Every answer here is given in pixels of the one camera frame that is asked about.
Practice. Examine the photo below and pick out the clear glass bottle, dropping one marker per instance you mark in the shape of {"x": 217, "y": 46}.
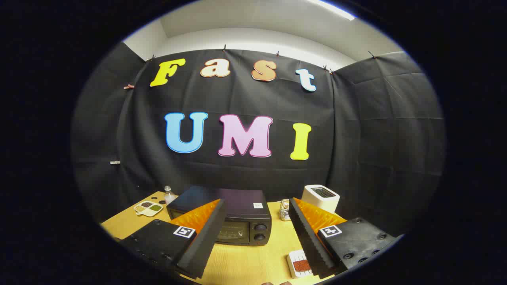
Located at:
{"x": 169, "y": 196}

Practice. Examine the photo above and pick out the white square plate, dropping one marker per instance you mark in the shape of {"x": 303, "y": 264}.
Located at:
{"x": 294, "y": 256}

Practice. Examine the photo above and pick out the black toaster oven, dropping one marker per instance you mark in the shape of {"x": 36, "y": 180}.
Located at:
{"x": 237, "y": 202}

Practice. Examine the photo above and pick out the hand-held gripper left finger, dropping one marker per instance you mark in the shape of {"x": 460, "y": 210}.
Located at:
{"x": 210, "y": 233}

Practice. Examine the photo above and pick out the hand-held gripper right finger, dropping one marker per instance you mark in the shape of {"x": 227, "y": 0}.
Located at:
{"x": 307, "y": 237}

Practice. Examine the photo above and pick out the black backdrop cloth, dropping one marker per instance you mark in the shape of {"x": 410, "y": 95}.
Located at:
{"x": 356, "y": 138}

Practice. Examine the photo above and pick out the white divided spice dish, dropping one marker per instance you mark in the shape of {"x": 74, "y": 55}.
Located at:
{"x": 148, "y": 208}

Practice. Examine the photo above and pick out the white bread toaster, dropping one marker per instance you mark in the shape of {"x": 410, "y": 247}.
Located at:
{"x": 319, "y": 200}

